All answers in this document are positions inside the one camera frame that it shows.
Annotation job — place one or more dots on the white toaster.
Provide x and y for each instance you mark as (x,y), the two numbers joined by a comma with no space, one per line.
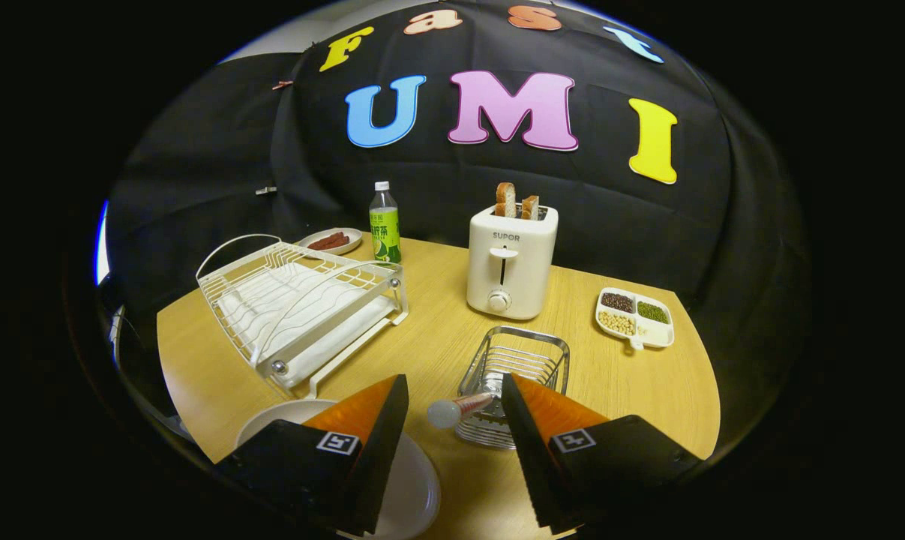
(523,277)

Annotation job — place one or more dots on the grey round plate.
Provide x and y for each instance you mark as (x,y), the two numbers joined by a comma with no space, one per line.
(415,487)

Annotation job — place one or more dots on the black backdrop cloth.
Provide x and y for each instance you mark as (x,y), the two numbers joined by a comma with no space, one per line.
(437,187)

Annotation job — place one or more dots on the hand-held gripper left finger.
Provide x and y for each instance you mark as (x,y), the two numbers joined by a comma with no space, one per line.
(381,450)

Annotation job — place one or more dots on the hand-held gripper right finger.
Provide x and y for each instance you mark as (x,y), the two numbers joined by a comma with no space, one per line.
(531,457)

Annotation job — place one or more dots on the small grey plate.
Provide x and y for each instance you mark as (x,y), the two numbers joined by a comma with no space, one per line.
(353,235)

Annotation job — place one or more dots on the green label drink bottle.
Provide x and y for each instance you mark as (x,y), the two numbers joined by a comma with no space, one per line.
(385,232)

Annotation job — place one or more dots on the white divided bean dish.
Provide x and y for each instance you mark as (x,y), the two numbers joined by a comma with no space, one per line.
(656,331)

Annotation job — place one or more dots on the red meat piece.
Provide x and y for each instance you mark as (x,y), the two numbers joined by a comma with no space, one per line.
(338,245)
(326,240)

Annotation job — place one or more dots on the bread slice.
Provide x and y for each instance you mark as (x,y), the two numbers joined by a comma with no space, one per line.
(505,199)
(530,208)

